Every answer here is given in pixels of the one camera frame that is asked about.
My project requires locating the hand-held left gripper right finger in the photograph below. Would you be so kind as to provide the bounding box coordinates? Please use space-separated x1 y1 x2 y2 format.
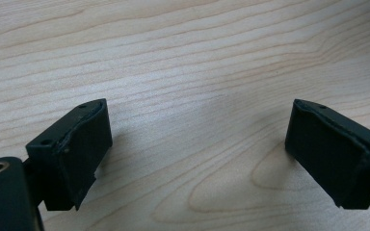
284 98 370 211

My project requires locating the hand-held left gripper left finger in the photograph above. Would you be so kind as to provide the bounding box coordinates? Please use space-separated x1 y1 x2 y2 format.
25 97 114 212

